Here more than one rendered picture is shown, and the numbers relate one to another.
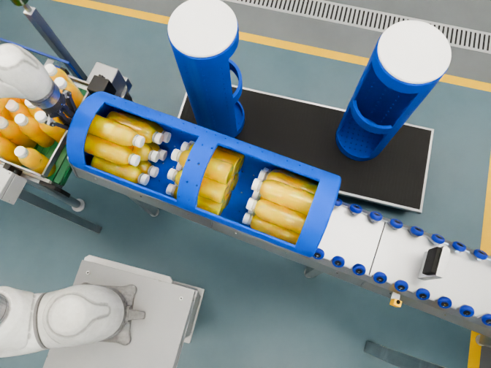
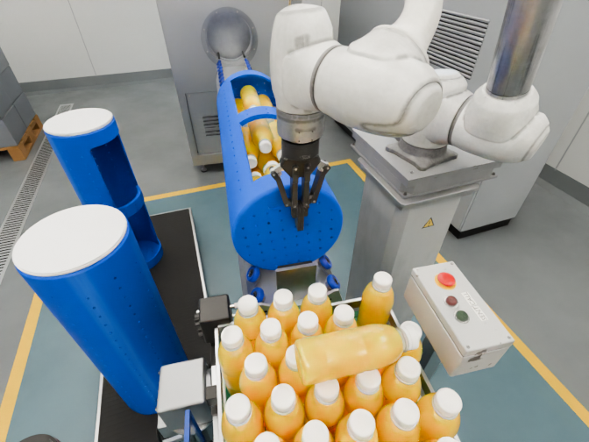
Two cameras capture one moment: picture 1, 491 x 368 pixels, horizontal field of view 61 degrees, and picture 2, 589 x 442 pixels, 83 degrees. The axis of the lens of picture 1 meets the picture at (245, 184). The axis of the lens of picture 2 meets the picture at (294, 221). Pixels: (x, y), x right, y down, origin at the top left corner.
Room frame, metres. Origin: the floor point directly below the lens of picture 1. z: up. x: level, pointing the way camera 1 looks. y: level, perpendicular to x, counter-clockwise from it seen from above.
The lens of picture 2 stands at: (1.02, 1.01, 1.65)
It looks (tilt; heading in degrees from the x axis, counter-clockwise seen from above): 41 degrees down; 231
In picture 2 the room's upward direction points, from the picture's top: straight up
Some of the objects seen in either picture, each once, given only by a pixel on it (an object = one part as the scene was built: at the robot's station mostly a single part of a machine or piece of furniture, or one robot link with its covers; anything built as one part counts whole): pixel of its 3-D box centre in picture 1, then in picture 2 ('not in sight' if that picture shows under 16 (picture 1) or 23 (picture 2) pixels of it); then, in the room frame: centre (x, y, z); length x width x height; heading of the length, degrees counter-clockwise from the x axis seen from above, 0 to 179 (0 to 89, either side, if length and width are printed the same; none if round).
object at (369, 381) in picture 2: not in sight; (368, 378); (0.77, 0.89, 1.09); 0.04 x 0.04 x 0.02
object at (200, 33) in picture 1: (202, 26); (73, 236); (1.07, 0.11, 1.03); 0.28 x 0.28 x 0.01
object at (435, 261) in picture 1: (431, 263); not in sight; (0.07, -0.60, 1.00); 0.10 x 0.04 x 0.15; 153
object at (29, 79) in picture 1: (15, 71); (307, 60); (0.63, 0.57, 1.50); 0.13 x 0.11 x 0.16; 93
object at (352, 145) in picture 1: (381, 104); (114, 200); (0.87, -0.69, 0.59); 0.28 x 0.28 x 0.88
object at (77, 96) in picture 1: (71, 96); (251, 332); (0.84, 0.64, 0.99); 0.07 x 0.07 x 0.19
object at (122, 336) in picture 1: (108, 313); (418, 143); (0.01, 0.46, 1.10); 0.22 x 0.18 x 0.06; 82
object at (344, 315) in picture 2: (20, 119); (344, 315); (0.71, 0.78, 1.09); 0.04 x 0.04 x 0.02
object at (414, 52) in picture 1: (413, 51); (79, 121); (0.87, -0.69, 1.03); 0.28 x 0.28 x 0.01
